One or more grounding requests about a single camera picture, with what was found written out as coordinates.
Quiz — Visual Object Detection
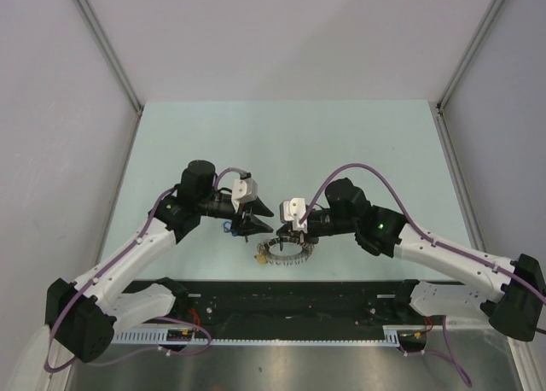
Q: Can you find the blue tagged key bunch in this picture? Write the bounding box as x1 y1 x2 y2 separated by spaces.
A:
223 220 237 236

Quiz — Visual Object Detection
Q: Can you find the metal disc keyring holder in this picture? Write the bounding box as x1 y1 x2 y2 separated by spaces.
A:
255 236 315 266

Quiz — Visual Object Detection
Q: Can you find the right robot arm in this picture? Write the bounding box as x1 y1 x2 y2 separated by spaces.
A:
276 178 545 341

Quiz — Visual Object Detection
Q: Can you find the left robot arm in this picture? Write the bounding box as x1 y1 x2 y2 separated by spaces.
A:
45 160 274 363

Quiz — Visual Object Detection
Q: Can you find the yellow key tag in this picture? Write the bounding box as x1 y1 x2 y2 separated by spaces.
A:
254 254 268 265

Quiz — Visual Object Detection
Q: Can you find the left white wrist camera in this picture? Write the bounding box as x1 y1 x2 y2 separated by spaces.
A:
231 172 258 212

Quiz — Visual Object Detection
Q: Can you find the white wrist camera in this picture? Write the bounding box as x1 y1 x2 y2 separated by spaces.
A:
277 197 308 235
231 172 258 212

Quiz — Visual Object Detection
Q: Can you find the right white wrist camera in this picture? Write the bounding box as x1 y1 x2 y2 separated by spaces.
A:
277 197 308 235

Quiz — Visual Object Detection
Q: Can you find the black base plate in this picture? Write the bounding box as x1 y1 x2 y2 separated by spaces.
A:
127 279 440 340

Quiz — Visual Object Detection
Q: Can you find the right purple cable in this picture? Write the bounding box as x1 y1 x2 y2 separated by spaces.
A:
298 162 546 386

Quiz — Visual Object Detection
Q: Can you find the purple cable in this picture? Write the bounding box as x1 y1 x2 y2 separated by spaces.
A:
44 166 251 373
298 162 546 386

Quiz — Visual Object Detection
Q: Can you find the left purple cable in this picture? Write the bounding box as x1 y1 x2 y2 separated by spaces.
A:
44 166 251 373

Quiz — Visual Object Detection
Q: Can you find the white cable duct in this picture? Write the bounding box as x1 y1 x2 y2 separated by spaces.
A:
112 326 400 347

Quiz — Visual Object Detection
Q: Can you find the left aluminium frame post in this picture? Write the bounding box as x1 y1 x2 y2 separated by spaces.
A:
63 0 144 113

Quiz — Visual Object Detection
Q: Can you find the aluminium frame post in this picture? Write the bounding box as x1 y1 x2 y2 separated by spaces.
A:
437 0 517 110
63 0 144 113

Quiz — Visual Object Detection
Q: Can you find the right aluminium frame post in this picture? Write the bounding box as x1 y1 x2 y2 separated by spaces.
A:
437 0 517 110

